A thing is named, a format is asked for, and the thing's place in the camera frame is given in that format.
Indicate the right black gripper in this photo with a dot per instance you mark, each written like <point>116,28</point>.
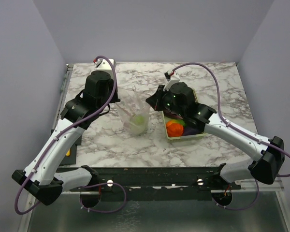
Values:
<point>155,99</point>

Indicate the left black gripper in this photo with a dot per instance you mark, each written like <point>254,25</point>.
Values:
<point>114,97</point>

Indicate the clear zip top bag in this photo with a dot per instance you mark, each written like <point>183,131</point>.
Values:
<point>132,103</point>

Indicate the green toy cabbage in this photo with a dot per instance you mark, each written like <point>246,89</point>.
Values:
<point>136,124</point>

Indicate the green perforated plastic basket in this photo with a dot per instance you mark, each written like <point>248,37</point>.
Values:
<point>183,137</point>

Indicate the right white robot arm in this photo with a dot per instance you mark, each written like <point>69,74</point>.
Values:
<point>265,155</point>

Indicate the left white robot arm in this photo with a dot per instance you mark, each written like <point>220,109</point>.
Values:
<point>40,177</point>

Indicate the long striped purple eggplant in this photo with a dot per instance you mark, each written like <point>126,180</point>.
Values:
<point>171,115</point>

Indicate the green toy mango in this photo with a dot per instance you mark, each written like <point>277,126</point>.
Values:
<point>180,121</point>

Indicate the orange toy pumpkin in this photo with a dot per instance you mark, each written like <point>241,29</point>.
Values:
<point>174,128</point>

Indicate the dark purple toy eggplant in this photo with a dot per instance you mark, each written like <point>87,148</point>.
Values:
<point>190,131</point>

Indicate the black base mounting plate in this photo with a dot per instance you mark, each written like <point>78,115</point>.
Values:
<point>165,183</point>

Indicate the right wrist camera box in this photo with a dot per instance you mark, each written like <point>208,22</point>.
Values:
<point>172,78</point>

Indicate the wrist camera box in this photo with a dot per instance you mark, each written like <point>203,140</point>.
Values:
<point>102,65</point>
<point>172,78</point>

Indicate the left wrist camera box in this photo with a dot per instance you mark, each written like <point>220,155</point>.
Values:
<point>102,65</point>

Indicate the aluminium frame rail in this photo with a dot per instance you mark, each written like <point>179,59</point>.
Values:
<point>239,185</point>

